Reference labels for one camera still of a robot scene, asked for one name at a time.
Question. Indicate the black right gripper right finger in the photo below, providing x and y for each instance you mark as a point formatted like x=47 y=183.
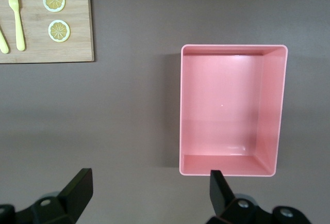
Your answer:
x=224 y=203

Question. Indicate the pink plastic bin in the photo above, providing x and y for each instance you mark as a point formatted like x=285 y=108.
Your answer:
x=221 y=105

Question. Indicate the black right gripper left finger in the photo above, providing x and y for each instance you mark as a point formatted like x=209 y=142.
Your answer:
x=69 y=200

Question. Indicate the yellow plastic fork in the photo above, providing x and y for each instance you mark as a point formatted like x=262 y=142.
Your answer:
x=19 y=28

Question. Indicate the yellow plastic knife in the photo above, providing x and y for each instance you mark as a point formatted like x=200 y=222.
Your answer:
x=3 y=46

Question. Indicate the yellow lemon slice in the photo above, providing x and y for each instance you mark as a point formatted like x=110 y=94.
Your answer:
x=59 y=31
x=53 y=0

